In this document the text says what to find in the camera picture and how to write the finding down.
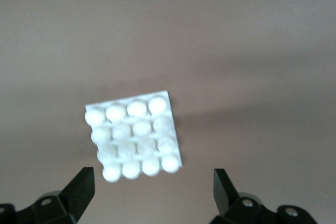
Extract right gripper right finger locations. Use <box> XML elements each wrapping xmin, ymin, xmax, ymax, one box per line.
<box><xmin>212</xmin><ymin>168</ymin><xmax>319</xmax><ymax>224</ymax></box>

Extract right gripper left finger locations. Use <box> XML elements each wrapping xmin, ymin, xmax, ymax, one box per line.
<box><xmin>0</xmin><ymin>166</ymin><xmax>96</xmax><ymax>224</ymax></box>

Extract white studded base plate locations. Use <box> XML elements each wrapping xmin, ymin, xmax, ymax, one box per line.
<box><xmin>84</xmin><ymin>90</ymin><xmax>183</xmax><ymax>183</ymax></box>

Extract brown table cover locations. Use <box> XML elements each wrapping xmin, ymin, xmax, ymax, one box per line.
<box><xmin>0</xmin><ymin>0</ymin><xmax>336</xmax><ymax>224</ymax></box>

